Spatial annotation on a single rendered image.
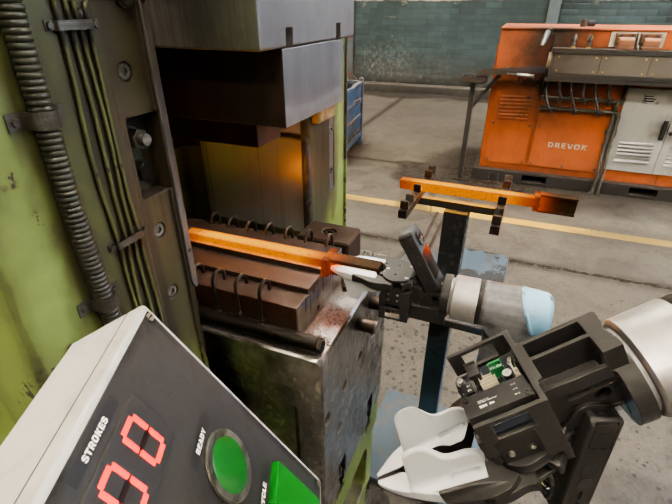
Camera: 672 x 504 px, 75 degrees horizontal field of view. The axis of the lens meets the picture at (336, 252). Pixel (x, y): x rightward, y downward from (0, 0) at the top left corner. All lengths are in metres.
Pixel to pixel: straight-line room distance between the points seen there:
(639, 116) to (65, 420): 4.24
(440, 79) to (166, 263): 7.89
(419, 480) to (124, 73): 0.51
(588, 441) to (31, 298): 0.51
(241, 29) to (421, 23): 7.87
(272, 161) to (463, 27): 7.36
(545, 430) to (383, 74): 8.36
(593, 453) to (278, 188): 0.85
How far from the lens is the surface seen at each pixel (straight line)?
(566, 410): 0.38
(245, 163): 1.10
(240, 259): 0.86
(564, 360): 0.36
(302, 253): 0.81
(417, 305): 0.77
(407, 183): 1.19
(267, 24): 0.56
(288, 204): 1.07
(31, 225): 0.52
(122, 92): 0.59
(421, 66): 8.42
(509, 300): 0.73
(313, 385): 0.77
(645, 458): 2.06
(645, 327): 0.37
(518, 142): 4.30
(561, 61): 4.04
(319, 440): 0.87
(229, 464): 0.40
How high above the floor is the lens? 1.41
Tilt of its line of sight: 29 degrees down
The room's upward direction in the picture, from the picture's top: straight up
